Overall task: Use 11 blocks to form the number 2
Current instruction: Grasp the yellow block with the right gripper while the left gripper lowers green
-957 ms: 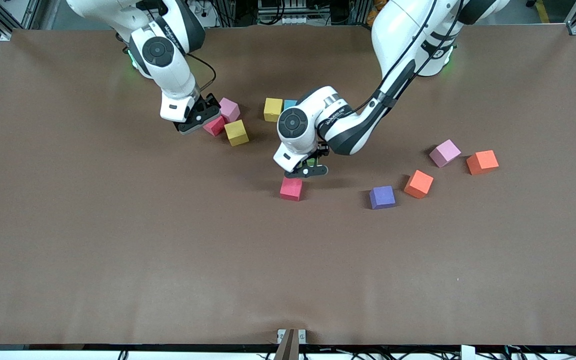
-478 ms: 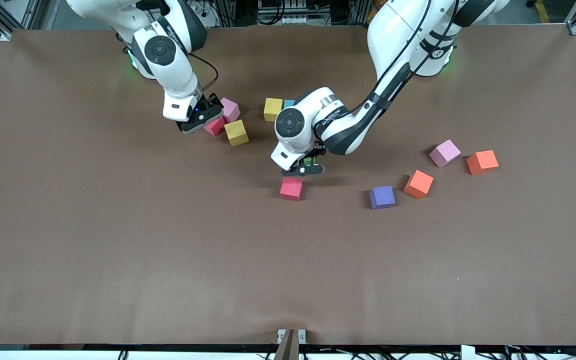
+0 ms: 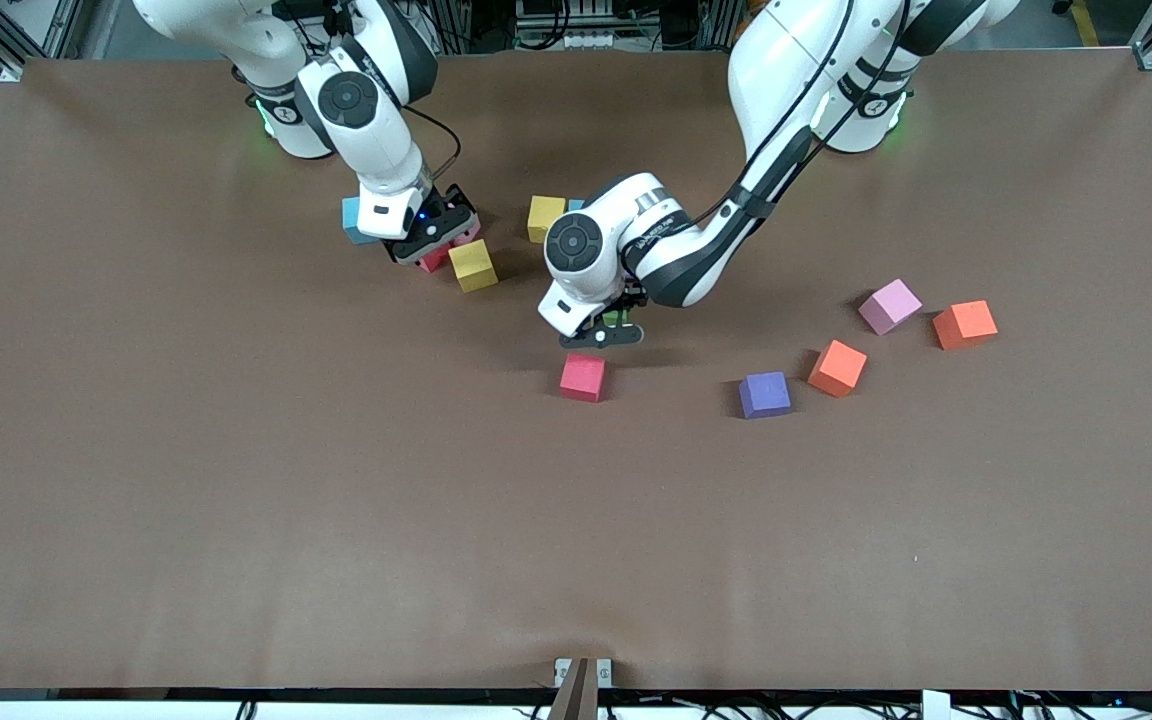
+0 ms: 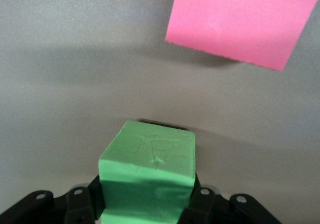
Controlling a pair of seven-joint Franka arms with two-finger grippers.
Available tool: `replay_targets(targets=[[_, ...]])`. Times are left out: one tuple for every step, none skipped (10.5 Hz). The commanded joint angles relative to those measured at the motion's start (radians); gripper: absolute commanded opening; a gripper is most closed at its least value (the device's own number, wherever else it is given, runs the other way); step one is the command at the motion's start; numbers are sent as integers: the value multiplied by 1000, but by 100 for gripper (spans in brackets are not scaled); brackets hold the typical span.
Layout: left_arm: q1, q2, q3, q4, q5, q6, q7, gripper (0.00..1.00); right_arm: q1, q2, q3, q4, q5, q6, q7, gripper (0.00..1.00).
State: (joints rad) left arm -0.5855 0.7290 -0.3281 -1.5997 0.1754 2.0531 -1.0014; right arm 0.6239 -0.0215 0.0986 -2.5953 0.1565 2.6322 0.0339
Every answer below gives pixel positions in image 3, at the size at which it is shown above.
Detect yellow foam cube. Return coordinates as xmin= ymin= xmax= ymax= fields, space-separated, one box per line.
xmin=448 ymin=239 xmax=499 ymax=293
xmin=527 ymin=195 xmax=568 ymax=246

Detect purple foam cube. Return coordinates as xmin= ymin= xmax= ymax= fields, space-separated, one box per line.
xmin=738 ymin=371 xmax=793 ymax=420

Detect orange foam cube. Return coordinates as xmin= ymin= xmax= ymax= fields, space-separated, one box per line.
xmin=807 ymin=339 xmax=869 ymax=399
xmin=932 ymin=300 xmax=999 ymax=351

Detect brown paper table cover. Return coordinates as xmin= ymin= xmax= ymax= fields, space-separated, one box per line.
xmin=0 ymin=50 xmax=1152 ymax=693

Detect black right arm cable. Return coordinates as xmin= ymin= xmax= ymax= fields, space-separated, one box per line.
xmin=401 ymin=103 xmax=463 ymax=193

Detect small metal bracket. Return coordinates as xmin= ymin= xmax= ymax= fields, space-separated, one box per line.
xmin=554 ymin=657 xmax=614 ymax=691

